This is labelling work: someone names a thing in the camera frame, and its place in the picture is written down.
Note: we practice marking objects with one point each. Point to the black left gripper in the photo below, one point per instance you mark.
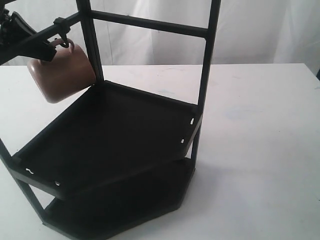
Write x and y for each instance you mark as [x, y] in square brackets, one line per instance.
[13, 27]

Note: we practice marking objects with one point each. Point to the pink ceramic mug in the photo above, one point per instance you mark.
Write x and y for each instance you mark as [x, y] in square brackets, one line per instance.
[69, 72]

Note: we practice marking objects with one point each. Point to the black hook clamp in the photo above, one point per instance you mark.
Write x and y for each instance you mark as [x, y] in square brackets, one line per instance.
[63, 30]

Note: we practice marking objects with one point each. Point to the black metal shelf rack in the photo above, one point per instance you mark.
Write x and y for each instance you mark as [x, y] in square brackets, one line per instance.
[118, 156]

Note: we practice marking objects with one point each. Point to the white backdrop curtain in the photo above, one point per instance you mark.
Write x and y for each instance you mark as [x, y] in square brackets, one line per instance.
[248, 32]

